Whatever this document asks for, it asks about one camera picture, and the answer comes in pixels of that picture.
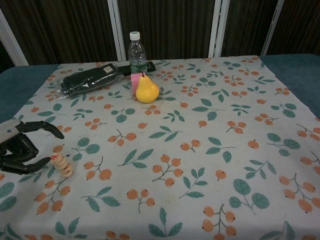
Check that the clear plastic water bottle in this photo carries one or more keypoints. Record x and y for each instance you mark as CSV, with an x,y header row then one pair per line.
x,y
137,52

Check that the wooden chess piece black character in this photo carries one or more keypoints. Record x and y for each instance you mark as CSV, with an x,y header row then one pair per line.
x,y
65,170
63,166
67,174

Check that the black gloves in plastic bag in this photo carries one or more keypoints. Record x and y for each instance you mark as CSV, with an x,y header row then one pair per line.
x,y
87,80

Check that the floral fruit print tablecloth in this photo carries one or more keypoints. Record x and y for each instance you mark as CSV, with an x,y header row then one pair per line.
x,y
175,150

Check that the yellow pear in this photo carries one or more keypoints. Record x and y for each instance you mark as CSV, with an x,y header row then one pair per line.
x,y
147,91

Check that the dark ribbed partition panel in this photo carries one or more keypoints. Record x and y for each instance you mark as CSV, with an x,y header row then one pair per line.
x,y
300,25
170,27
245,25
62,30
3,60

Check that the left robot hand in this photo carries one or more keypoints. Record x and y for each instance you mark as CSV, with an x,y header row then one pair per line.
x,y
17,150

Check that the wooden chess piece red character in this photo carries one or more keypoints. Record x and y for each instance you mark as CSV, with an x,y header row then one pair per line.
x,y
60,163
55,157

